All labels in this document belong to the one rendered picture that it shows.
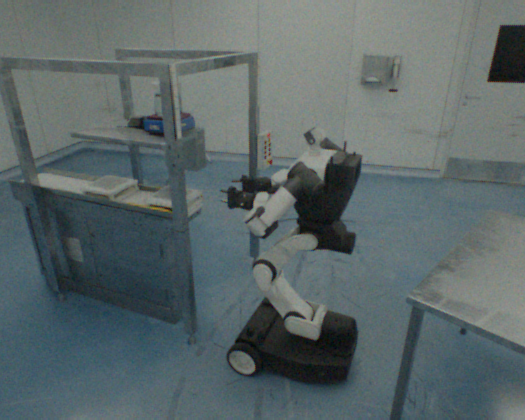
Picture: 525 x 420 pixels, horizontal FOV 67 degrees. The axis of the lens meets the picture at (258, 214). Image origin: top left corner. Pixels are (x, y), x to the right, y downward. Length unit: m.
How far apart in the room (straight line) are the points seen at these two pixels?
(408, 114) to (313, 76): 1.29
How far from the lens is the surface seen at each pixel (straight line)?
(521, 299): 1.85
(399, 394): 2.02
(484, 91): 5.56
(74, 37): 6.86
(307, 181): 1.68
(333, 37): 5.40
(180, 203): 2.10
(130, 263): 2.73
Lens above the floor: 1.80
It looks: 25 degrees down
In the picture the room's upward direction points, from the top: straight up
